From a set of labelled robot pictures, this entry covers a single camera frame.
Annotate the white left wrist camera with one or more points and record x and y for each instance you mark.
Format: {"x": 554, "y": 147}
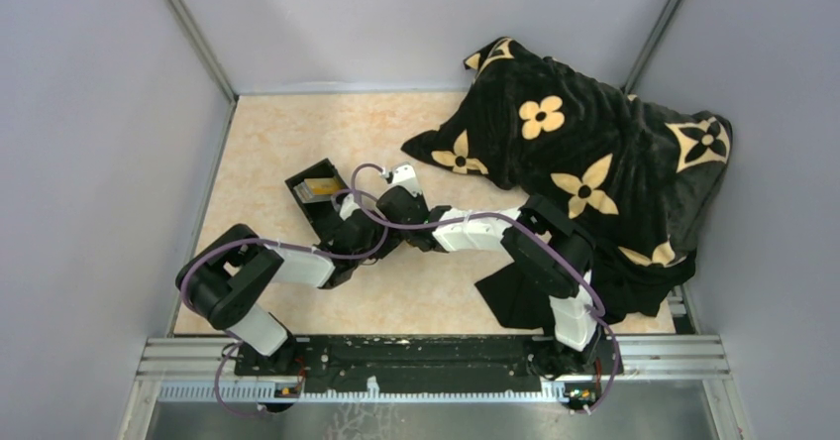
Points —
{"x": 348, "y": 207}

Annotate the gold card in box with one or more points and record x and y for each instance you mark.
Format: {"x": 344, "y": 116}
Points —
{"x": 317, "y": 189}

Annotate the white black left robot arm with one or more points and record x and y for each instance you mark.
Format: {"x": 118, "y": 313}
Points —
{"x": 224, "y": 282}

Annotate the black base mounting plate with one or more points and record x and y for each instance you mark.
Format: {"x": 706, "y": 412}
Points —
{"x": 485, "y": 364}

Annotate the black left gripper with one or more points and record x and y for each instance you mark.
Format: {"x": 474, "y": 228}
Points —
{"x": 381, "y": 231}

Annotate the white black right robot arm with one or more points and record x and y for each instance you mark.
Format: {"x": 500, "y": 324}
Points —
{"x": 545, "y": 286}

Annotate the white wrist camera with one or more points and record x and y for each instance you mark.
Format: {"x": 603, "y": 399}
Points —
{"x": 348, "y": 207}
{"x": 404, "y": 175}

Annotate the aluminium front rail frame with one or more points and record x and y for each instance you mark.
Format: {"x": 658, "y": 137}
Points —
{"x": 193, "y": 369}

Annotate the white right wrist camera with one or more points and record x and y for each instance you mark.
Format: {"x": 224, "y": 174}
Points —
{"x": 404, "y": 175}

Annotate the black floral blanket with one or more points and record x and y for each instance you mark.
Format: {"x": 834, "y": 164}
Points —
{"x": 638, "y": 176}

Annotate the black cloth piece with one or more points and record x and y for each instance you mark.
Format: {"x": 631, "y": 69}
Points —
{"x": 514, "y": 301}

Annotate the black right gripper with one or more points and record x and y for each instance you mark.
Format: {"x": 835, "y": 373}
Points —
{"x": 416, "y": 200}

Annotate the black plastic box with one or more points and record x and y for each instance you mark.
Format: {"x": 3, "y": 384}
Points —
{"x": 323, "y": 217}

